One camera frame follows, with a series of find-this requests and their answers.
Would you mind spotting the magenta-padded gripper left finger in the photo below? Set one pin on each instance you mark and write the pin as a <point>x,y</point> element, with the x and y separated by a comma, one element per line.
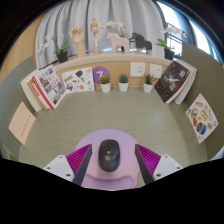
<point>63,166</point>

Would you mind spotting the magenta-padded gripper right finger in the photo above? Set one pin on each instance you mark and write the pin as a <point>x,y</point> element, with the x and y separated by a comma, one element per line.
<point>163,166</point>

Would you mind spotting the black computer mouse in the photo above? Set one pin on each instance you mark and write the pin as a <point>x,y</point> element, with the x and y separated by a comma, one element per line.
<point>109,156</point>

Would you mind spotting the purple mouse pad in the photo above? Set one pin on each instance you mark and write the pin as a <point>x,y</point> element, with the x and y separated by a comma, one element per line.
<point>106,133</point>

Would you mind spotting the pink card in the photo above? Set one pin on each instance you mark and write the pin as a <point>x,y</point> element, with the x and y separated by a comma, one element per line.
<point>21,123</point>

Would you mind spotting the colourful sticker sheet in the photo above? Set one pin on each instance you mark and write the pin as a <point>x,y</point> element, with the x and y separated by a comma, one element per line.
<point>201,118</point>

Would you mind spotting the small potted succulent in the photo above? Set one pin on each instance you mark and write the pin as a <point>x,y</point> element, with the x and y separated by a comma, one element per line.
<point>148,87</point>
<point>123,86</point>
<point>105,87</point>

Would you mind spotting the red-edged photo magazine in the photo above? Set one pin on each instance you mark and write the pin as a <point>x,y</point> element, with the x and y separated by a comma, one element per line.
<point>50,86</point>

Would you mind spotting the white book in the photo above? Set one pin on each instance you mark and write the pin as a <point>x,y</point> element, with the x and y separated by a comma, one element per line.
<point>28,89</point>

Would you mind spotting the white books stack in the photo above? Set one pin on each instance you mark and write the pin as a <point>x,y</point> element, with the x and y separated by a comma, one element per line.
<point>190,85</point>

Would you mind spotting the black cover book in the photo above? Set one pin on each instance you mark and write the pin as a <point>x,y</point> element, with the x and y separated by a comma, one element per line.
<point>171,81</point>

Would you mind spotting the white illustrated card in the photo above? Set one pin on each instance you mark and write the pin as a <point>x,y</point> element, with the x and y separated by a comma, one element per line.
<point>78,80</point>

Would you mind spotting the purple round disc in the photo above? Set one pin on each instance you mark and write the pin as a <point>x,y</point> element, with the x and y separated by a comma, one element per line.
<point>101,72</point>

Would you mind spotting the white orchid in black pot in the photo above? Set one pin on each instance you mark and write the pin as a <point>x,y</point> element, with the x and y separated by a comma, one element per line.
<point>169,54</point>
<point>62,56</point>
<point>115,24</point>

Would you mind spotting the wooden shelf ledge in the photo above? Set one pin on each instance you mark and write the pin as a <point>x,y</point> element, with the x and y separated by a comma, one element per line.
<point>106,57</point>

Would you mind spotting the black horse figure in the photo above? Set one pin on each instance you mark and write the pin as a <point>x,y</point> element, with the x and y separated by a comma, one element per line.
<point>142,42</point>

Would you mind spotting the wooden hand model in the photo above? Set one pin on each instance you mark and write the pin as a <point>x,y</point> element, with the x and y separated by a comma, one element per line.
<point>78,38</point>

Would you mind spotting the pink horse figure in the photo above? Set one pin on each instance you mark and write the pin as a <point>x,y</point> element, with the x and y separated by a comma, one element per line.
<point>118,41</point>

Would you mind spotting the wooden mannequin figure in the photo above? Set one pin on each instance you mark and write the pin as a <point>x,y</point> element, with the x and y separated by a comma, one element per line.
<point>95,30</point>

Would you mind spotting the window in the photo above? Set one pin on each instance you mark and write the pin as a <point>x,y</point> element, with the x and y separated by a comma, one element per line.
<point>178,23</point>

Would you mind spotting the grey curtain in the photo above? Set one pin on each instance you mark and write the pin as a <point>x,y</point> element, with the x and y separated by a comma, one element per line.
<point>133,15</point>

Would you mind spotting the white wall socket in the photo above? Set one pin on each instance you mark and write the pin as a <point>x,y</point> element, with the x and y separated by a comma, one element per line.
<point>156,71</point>
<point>137,69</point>

